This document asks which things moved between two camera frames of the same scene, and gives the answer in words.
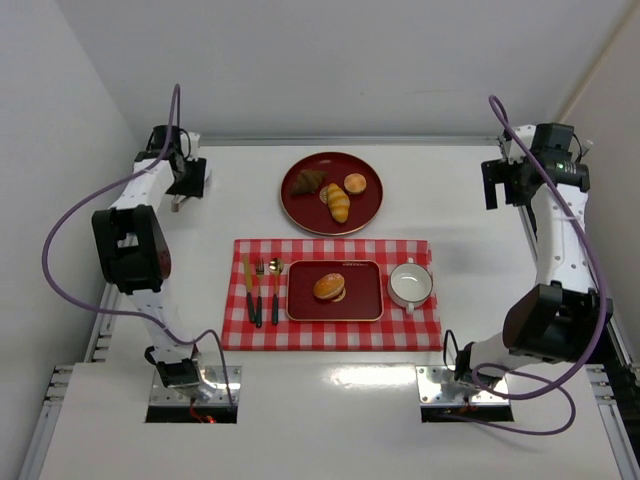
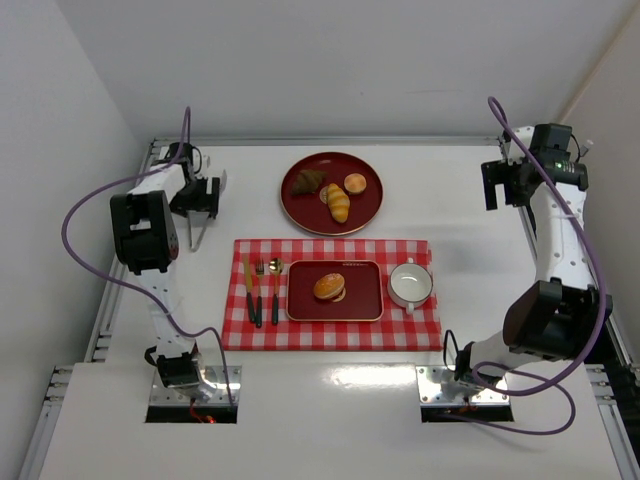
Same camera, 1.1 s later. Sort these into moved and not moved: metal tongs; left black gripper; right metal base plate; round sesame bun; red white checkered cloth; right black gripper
Moved: left black gripper; metal tongs
Not moved: right black gripper; red white checkered cloth; round sesame bun; right metal base plate
